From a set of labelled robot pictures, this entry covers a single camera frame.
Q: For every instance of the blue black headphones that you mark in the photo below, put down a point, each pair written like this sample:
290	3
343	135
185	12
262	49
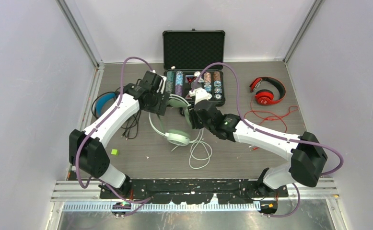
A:
100	101

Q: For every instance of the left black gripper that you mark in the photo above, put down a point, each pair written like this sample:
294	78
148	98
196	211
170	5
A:
159	108

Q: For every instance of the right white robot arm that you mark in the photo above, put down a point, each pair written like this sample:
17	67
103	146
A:
304	155

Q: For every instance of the green cube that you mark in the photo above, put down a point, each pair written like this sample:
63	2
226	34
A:
114	152

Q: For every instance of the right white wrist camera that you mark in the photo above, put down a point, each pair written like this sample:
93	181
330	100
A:
199	94

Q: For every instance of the black poker chip case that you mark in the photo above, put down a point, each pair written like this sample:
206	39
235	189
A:
191	59

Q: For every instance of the mint green headphones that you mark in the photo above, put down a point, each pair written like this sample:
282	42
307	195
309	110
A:
176	137

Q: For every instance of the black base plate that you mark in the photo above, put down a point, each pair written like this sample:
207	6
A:
191	191

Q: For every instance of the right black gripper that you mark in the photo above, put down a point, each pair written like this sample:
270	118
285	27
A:
193	115

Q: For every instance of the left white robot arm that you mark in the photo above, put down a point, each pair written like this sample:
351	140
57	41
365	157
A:
87	148

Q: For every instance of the red headphones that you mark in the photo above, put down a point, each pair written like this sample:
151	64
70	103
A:
264	96

